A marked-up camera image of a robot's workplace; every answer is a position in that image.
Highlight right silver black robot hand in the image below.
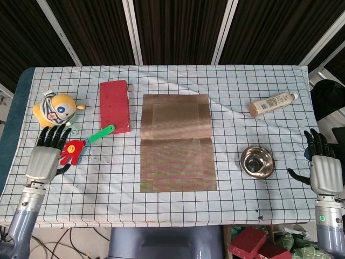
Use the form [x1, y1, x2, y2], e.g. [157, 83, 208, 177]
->
[287, 128, 344, 195]

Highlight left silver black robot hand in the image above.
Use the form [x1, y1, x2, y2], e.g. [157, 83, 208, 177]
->
[25, 124, 73, 184]

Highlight metal bowl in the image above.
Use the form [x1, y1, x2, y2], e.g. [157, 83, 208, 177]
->
[240, 145, 276, 180]

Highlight brown woven placemat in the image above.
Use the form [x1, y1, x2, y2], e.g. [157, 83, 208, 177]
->
[140, 93, 218, 193]

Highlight red hand clapper toy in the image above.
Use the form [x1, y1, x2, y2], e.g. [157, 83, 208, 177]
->
[59, 124, 116, 166]

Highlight mint green toy pan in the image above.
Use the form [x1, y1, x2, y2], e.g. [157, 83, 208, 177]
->
[63, 112, 79, 135]

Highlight yellow plush toy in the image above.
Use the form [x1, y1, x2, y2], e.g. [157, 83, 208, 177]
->
[32, 90, 86, 128]

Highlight green patterned cloth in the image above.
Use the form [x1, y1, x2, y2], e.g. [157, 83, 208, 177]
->
[269, 230, 329, 259]

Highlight black chair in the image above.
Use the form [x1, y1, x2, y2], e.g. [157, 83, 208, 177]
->
[309, 79, 345, 122]

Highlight beige tube bottle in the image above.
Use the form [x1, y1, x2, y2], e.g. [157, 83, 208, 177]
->
[249, 92, 299, 119]

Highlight red brick block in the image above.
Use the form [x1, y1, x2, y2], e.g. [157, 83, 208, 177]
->
[99, 79, 132, 134]

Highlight grey-blue robot torso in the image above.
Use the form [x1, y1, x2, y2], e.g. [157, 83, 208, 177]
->
[108, 226, 224, 259]

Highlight white checkered tablecloth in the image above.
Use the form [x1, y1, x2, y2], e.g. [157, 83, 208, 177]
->
[0, 64, 345, 226]

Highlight floor cables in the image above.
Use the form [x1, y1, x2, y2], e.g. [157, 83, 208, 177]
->
[26, 228, 110, 259]

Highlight white partition post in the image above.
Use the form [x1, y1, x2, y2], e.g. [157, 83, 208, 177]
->
[300, 15, 345, 67]
[122, 0, 143, 65]
[36, 0, 82, 66]
[211, 0, 239, 65]

